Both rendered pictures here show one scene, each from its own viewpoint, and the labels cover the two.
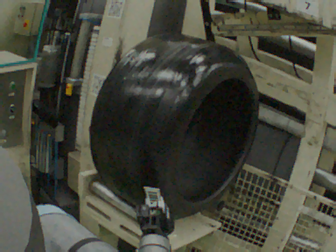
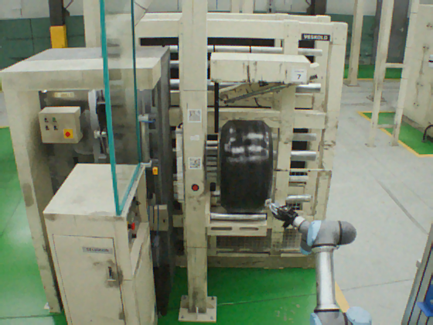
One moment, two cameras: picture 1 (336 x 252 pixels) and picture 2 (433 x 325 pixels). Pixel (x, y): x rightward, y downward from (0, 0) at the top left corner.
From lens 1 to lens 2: 1.74 m
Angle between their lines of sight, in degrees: 34
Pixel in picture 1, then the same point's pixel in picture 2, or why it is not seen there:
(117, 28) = (201, 128)
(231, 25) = (233, 98)
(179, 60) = (262, 141)
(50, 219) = (323, 225)
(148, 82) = (256, 156)
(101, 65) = (193, 152)
